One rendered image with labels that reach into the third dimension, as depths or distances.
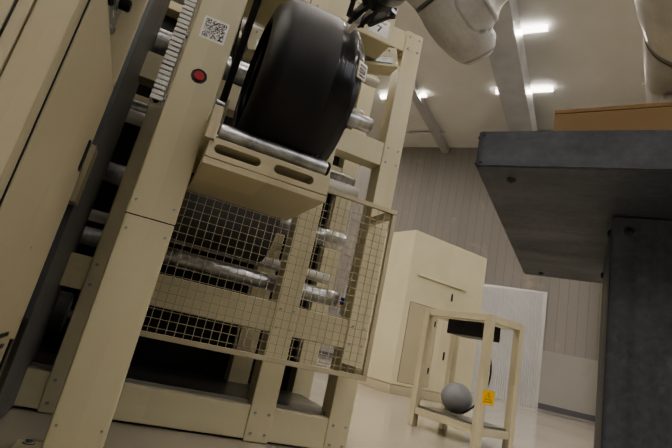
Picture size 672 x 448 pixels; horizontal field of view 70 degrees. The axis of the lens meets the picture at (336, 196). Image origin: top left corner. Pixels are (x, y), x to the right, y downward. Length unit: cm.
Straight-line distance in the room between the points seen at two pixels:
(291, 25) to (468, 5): 57
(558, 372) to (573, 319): 129
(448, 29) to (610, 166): 63
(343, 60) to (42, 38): 85
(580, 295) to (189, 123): 1226
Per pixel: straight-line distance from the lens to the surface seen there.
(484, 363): 328
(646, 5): 65
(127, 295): 136
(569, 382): 1298
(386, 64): 226
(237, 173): 132
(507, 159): 50
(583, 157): 49
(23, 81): 78
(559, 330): 1307
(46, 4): 82
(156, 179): 139
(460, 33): 106
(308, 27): 145
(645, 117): 59
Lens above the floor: 42
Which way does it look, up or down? 17 degrees up
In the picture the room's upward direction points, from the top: 13 degrees clockwise
